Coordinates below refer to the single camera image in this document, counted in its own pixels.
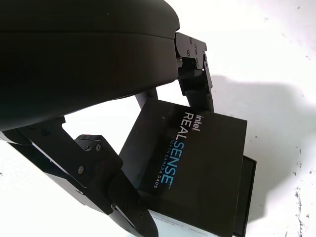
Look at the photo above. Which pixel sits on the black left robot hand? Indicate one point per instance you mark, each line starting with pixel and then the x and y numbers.
pixel 86 61

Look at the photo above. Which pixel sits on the black labelled box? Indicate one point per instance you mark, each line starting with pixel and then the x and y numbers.
pixel 197 160

